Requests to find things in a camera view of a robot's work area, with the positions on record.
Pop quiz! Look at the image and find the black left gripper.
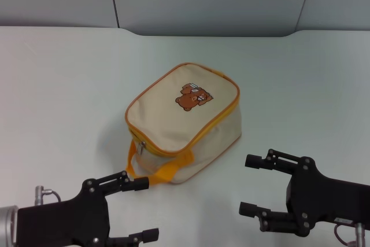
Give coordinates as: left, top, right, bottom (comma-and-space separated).
16, 171, 160, 247

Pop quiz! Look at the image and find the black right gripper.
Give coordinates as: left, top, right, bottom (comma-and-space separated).
238, 148, 370, 238

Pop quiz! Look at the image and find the beige orange-trimmed bear food bag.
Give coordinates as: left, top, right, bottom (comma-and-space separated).
124, 61, 242, 187

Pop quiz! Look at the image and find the left gripper metal cable connector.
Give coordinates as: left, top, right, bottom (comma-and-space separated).
34, 185, 62, 207

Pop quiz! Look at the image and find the gripper metal cable connector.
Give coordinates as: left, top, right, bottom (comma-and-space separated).
334, 223, 367, 247
34, 185, 62, 207

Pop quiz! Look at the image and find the right gripper metal cable connector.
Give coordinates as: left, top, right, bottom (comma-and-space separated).
334, 223, 367, 247

